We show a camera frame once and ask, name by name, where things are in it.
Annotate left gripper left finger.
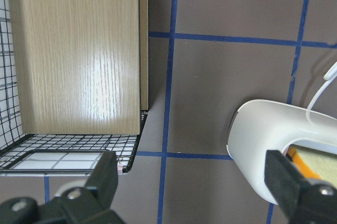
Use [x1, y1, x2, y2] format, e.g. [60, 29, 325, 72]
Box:
[1, 151, 124, 223]

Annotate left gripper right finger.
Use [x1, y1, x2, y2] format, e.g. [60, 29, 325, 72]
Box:
[264, 150, 336, 223]

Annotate white two-slot toaster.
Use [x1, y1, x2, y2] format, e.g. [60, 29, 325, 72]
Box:
[226, 99, 336, 204]

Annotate yellow toast slice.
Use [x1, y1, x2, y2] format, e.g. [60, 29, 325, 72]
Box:
[287, 145, 336, 187]

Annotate wire basket rack with wood shelf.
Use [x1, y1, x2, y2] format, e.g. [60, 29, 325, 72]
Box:
[1, 0, 148, 176]

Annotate white power cord with plug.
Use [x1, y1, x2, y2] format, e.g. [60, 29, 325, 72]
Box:
[306, 60, 337, 113]

